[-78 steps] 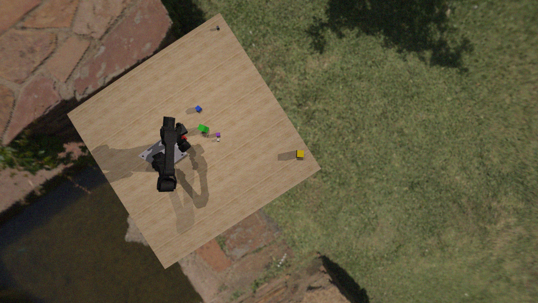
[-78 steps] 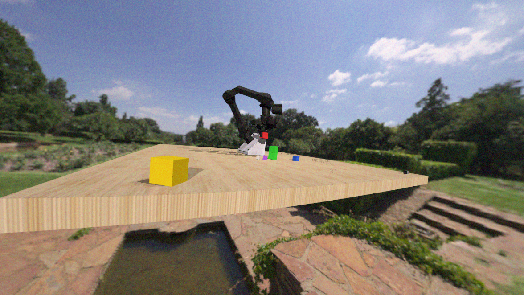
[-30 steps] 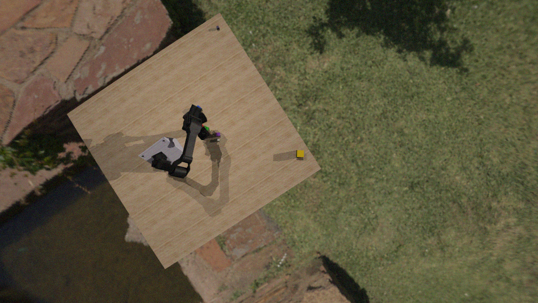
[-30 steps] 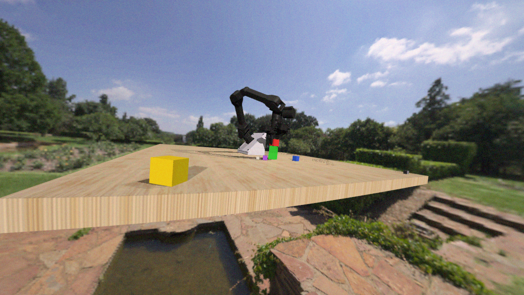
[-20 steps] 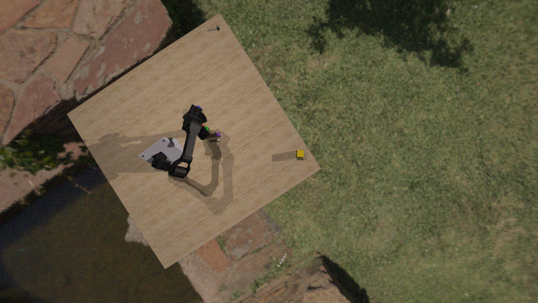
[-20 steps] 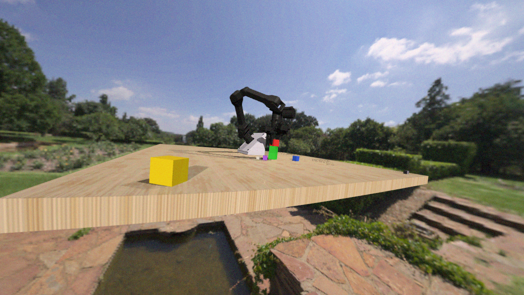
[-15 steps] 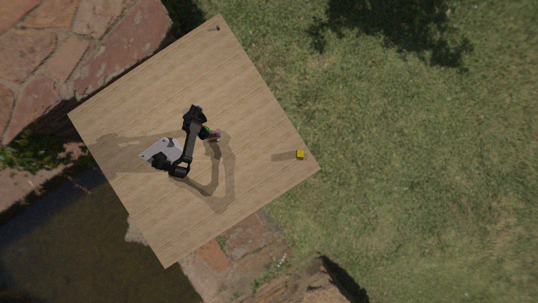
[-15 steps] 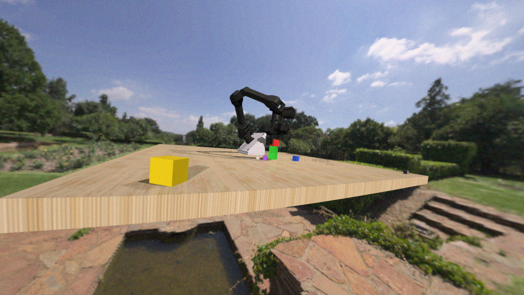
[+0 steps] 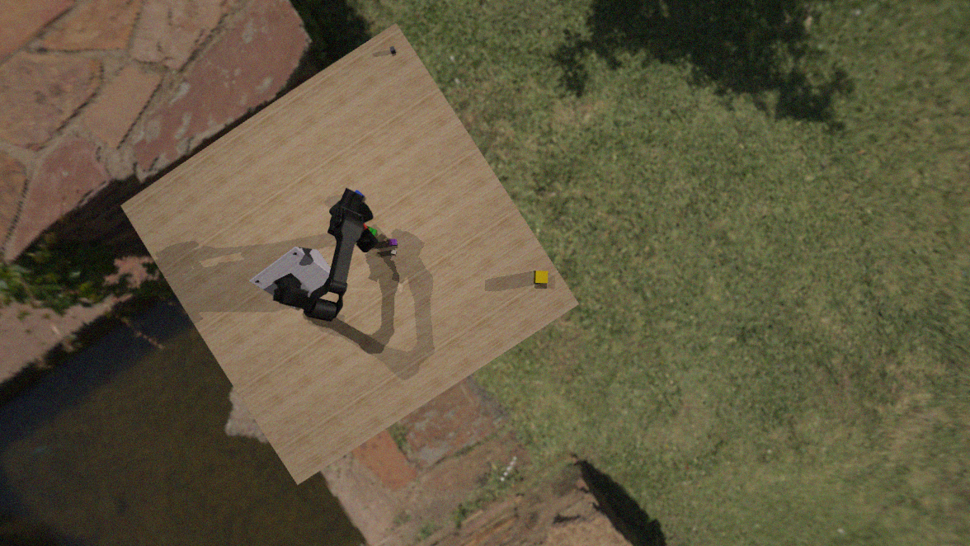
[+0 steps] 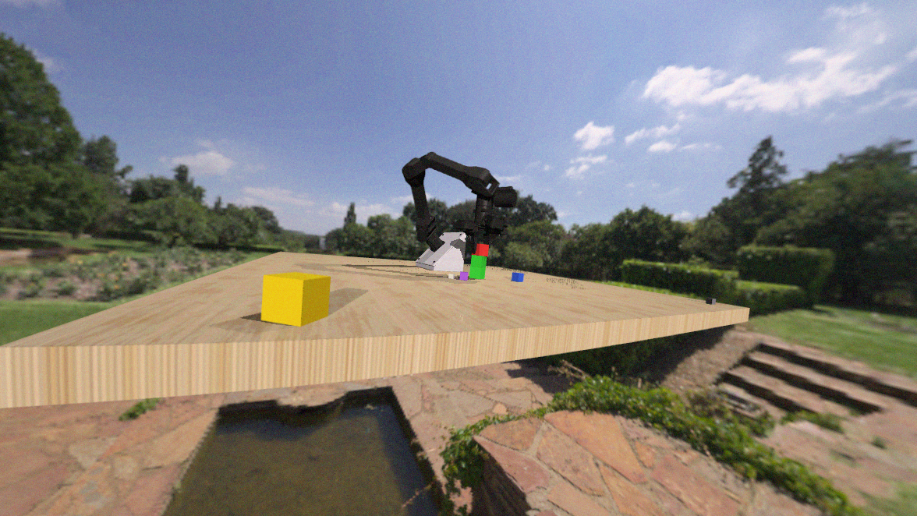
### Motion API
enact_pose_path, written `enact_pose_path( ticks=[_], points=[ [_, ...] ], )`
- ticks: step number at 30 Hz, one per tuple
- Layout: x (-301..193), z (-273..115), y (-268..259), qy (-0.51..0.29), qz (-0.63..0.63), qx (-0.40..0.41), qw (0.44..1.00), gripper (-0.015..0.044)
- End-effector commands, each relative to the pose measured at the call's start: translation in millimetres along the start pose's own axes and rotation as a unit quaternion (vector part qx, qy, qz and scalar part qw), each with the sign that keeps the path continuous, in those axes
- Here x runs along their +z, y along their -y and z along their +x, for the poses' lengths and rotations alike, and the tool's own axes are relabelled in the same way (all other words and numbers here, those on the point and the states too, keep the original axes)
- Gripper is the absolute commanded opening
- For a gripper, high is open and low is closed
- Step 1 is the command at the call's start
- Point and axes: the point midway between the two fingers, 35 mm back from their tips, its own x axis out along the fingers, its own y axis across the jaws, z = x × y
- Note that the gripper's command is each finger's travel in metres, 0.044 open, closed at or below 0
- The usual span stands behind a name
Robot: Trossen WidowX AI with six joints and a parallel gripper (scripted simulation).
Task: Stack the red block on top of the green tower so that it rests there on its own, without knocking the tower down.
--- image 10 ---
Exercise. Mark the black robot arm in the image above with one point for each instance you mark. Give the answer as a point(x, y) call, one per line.
point(476, 178)

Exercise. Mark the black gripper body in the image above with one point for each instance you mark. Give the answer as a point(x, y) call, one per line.
point(476, 225)

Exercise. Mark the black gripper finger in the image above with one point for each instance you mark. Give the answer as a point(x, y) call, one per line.
point(489, 238)
point(472, 236)

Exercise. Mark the yellow cube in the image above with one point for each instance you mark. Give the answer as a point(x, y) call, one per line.
point(295, 298)

